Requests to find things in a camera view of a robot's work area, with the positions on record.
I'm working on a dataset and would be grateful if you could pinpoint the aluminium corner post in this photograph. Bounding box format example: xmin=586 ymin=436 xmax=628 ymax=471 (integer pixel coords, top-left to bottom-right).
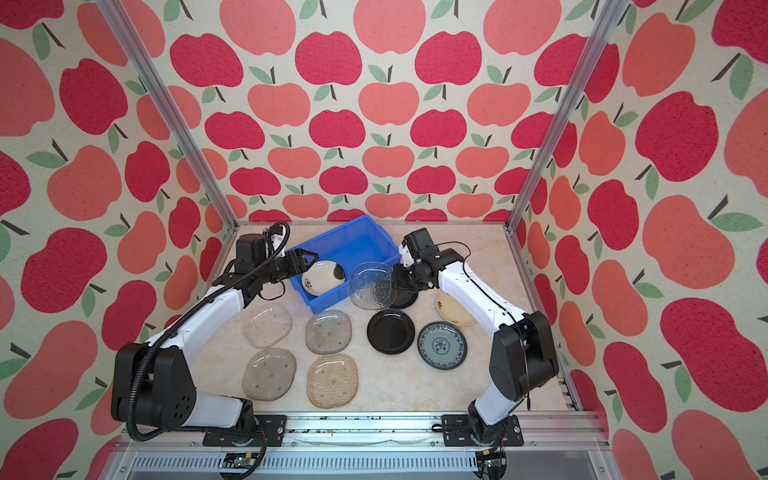
xmin=504 ymin=0 xmax=630 ymax=236
xmin=96 ymin=0 xmax=238 ymax=230

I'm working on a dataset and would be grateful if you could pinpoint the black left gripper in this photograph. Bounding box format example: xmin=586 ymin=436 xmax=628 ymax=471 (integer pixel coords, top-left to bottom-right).
xmin=256 ymin=249 xmax=319 ymax=285

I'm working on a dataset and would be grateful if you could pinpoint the amber glass plate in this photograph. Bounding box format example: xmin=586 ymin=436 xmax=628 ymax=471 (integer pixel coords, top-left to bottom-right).
xmin=306 ymin=354 xmax=359 ymax=409

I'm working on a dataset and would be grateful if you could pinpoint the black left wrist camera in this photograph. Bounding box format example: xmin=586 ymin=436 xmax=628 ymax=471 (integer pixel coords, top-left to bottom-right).
xmin=235 ymin=233 xmax=268 ymax=268

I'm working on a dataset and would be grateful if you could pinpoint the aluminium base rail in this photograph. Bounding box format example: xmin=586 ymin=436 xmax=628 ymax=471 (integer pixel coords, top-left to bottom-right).
xmin=89 ymin=411 xmax=621 ymax=479

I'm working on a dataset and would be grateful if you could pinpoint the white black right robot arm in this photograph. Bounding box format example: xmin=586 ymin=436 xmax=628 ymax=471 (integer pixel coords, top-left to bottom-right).
xmin=302 ymin=245 xmax=559 ymax=447

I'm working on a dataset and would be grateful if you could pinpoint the cream yellow round plate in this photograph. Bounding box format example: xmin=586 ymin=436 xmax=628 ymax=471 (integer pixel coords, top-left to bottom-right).
xmin=436 ymin=290 xmax=476 ymax=327

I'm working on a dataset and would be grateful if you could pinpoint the aluminium left corner post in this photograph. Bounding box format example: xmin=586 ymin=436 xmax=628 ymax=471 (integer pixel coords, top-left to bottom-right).
xmin=96 ymin=0 xmax=238 ymax=230

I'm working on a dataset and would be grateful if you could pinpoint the black round plate rear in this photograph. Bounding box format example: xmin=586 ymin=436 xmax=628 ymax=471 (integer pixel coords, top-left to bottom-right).
xmin=391 ymin=289 xmax=419 ymax=310

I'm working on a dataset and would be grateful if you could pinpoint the blue plastic bin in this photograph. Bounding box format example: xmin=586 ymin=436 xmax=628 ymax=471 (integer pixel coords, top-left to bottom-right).
xmin=290 ymin=215 xmax=401 ymax=314

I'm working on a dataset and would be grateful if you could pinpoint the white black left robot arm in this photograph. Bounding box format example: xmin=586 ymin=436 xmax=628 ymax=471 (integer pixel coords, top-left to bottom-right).
xmin=111 ymin=248 xmax=319 ymax=442

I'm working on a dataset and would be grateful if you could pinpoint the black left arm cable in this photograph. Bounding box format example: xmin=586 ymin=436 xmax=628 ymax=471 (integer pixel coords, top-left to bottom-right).
xmin=124 ymin=221 xmax=292 ymax=444

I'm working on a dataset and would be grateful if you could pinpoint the aluminium right corner post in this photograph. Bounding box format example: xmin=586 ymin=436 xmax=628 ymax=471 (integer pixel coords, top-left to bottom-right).
xmin=504 ymin=0 xmax=630 ymax=236

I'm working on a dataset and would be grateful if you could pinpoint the clear glass plate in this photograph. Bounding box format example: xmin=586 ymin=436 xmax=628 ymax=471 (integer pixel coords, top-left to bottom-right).
xmin=305 ymin=310 xmax=352 ymax=355
xmin=241 ymin=348 xmax=297 ymax=401
xmin=242 ymin=305 xmax=293 ymax=349
xmin=348 ymin=262 xmax=396 ymax=310

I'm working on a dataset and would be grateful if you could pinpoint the black round plate front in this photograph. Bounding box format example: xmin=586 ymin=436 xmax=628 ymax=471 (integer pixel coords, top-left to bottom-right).
xmin=367 ymin=309 xmax=415 ymax=355

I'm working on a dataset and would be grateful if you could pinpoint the blue patterned round plate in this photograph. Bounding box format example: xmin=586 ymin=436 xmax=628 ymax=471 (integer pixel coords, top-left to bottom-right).
xmin=416 ymin=322 xmax=468 ymax=371

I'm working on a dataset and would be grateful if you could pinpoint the black round plate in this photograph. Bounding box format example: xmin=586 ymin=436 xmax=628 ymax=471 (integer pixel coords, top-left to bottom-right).
xmin=391 ymin=289 xmax=419 ymax=310
xmin=367 ymin=309 xmax=415 ymax=355

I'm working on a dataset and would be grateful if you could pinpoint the white floral round plate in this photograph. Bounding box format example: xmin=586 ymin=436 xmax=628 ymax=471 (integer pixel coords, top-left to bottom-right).
xmin=301 ymin=260 xmax=346 ymax=297

